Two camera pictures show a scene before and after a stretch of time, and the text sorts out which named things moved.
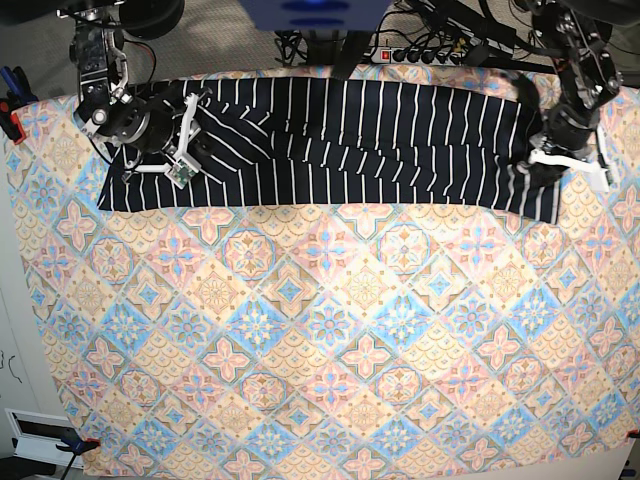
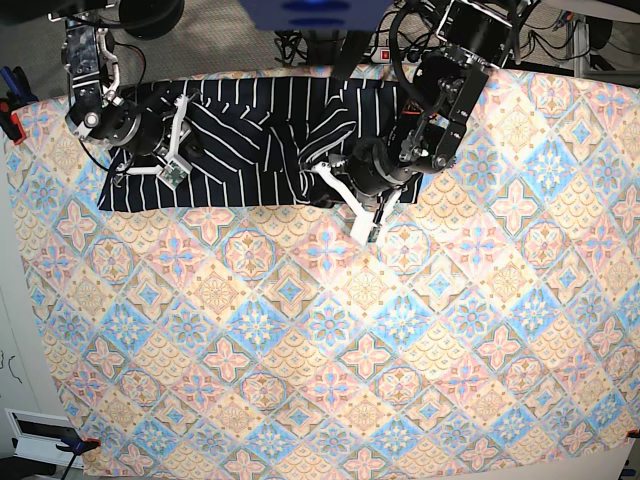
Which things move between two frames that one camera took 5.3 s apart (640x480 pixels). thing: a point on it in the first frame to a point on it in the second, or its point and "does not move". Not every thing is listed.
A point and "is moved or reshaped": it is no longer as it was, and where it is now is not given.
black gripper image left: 147,126 does not move
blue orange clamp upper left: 18,93 does not move
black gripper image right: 567,130 to 371,170
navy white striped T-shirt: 424,143 is moved or reshaped
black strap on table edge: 351,53 does not move
